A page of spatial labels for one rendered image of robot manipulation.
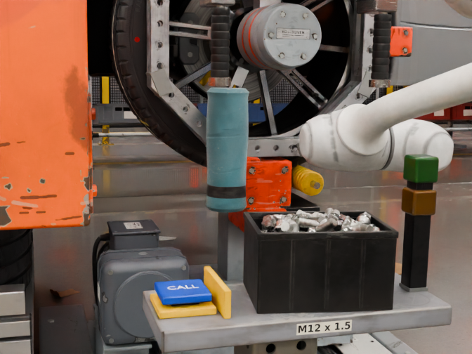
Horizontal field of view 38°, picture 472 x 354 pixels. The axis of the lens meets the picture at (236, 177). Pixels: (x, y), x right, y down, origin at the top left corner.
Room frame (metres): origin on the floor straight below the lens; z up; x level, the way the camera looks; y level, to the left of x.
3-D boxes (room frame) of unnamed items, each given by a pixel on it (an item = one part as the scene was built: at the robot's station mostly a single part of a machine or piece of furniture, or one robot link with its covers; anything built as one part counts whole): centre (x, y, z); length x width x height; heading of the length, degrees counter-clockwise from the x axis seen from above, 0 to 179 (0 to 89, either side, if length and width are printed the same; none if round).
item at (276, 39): (1.55, -0.08, 0.85); 0.21 x 0.14 x 0.14; 16
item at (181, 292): (0.94, 0.07, 0.47); 0.07 x 0.07 x 0.02; 16
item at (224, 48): (1.34, 0.03, 0.83); 0.04 x 0.04 x 0.16
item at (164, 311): (0.94, 0.07, 0.46); 0.08 x 0.08 x 0.01; 16
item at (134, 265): (1.50, 0.22, 0.26); 0.42 x 0.18 x 0.35; 16
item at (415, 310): (0.99, -0.09, 0.44); 0.43 x 0.17 x 0.03; 106
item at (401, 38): (1.71, -0.36, 0.85); 0.09 x 0.08 x 0.07; 106
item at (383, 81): (1.44, -0.29, 0.83); 0.04 x 0.04 x 0.16
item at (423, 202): (1.04, -0.28, 0.59); 0.04 x 0.04 x 0.04; 16
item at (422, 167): (1.04, -0.28, 0.64); 0.04 x 0.04 x 0.04; 16
